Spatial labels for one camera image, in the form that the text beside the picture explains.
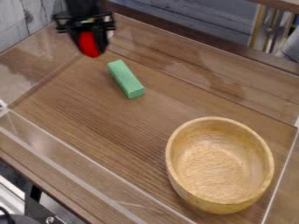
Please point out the wooden bowl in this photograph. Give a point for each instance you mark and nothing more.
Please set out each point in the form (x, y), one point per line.
(219, 163)

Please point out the red strawberry toy fruit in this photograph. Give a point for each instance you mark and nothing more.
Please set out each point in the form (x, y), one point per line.
(87, 44)

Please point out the clear acrylic tray wall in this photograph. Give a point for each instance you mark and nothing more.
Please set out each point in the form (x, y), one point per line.
(84, 186)

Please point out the green rectangular block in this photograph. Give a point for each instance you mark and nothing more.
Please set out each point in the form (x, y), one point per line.
(126, 79)

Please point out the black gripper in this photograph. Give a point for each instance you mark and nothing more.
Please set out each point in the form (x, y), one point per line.
(83, 14)

